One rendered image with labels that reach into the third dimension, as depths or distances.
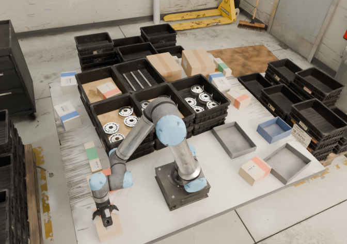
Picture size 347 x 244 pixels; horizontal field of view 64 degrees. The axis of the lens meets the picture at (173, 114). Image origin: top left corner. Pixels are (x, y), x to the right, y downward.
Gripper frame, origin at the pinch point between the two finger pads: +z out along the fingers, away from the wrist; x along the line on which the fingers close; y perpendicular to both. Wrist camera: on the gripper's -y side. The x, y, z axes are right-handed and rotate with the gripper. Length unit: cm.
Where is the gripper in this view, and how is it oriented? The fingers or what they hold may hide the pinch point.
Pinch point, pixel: (107, 220)
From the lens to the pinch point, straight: 159.7
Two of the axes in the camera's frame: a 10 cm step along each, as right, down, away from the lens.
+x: -9.1, 2.4, -3.2
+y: -4.0, -6.3, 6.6
